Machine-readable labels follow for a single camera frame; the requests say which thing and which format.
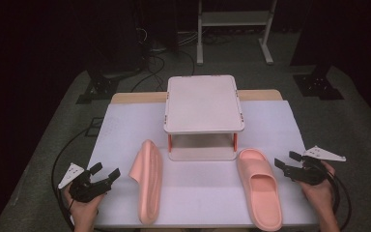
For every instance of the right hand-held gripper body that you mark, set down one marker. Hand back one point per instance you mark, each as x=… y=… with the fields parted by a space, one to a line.
x=309 y=175

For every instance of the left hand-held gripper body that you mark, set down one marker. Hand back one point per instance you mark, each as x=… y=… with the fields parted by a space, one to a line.
x=87 y=190

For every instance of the pink rubber slipper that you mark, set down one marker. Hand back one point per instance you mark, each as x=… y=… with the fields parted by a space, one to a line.
x=149 y=183
x=264 y=196

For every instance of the white two-tier shoe rack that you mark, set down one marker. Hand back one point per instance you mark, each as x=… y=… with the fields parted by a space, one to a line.
x=203 y=104

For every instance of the person's left hand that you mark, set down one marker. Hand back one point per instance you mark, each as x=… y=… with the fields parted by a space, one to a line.
x=84 y=212

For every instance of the person's right hand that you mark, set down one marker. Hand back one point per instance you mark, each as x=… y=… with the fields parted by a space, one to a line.
x=320 y=196

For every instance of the black stand base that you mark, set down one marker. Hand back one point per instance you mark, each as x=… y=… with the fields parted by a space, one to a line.
x=317 y=85
x=98 y=88

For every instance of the white table cover sheet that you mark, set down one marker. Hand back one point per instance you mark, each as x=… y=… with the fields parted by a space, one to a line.
x=199 y=193

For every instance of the white metal stand frame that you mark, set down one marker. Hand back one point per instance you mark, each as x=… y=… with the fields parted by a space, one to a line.
x=235 y=18

